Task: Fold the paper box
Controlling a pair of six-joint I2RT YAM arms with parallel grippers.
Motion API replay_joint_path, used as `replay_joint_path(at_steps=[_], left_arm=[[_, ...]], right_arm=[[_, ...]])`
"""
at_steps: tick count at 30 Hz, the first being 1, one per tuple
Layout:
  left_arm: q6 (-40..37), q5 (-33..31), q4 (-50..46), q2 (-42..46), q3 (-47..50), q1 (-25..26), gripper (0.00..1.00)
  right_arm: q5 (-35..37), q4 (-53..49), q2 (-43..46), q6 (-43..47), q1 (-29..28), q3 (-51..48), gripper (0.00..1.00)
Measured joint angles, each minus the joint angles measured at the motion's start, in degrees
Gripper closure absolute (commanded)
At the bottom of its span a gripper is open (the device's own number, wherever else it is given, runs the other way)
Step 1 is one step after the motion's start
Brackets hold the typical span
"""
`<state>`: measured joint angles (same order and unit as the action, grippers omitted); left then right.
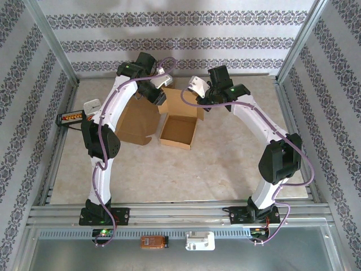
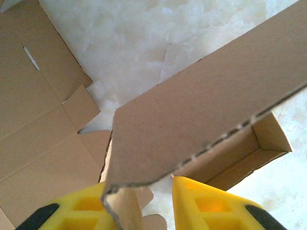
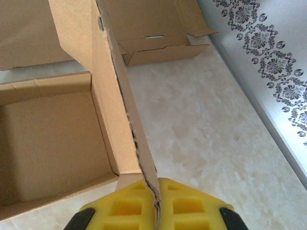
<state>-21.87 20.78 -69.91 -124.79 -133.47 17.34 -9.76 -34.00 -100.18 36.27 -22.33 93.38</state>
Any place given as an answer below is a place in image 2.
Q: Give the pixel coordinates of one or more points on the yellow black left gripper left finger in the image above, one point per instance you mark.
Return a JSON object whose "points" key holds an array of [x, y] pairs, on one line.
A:
{"points": [[67, 203]]}

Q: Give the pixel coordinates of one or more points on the brown cardboard box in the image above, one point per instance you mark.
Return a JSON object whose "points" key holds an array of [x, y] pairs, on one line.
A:
{"points": [[192, 107], [36, 107]]}

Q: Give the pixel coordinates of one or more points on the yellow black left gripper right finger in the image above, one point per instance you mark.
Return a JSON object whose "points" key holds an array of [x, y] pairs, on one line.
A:
{"points": [[187, 206]]}

